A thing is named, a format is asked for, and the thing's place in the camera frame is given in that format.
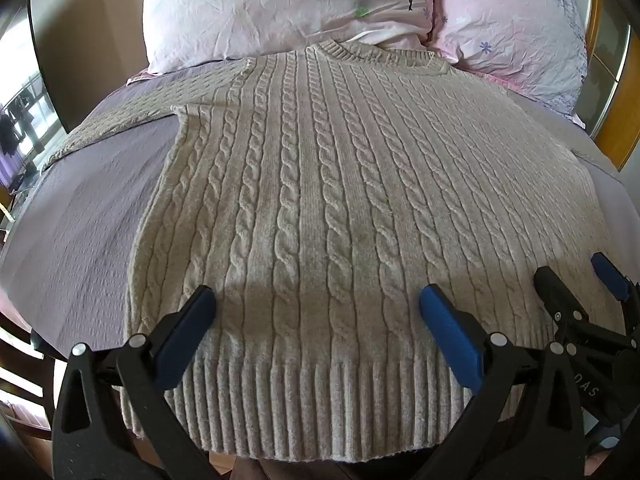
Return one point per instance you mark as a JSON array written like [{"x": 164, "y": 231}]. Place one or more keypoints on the dark wooden chair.
[{"x": 25, "y": 380}]

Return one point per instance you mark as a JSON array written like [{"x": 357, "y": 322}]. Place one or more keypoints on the white floral pillow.
[{"x": 260, "y": 10}]

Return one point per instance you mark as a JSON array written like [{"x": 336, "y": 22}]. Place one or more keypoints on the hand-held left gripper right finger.
[{"x": 452, "y": 332}]

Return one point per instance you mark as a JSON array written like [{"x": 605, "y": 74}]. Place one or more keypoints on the wooden headboard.
[{"x": 631, "y": 125}]

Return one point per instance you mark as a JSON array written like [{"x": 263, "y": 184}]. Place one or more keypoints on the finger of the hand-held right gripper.
[
  {"x": 608, "y": 275},
  {"x": 552, "y": 287}
]

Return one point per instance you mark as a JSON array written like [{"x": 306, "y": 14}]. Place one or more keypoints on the pink floral pillow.
[{"x": 505, "y": 25}]

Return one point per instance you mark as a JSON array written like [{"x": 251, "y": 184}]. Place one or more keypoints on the dark hanging clothes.
[{"x": 11, "y": 127}]

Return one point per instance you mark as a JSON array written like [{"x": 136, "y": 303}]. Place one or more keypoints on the lavender bed sheet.
[{"x": 90, "y": 220}]

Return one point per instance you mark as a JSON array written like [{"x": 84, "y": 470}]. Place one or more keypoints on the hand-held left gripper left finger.
[{"x": 184, "y": 332}]

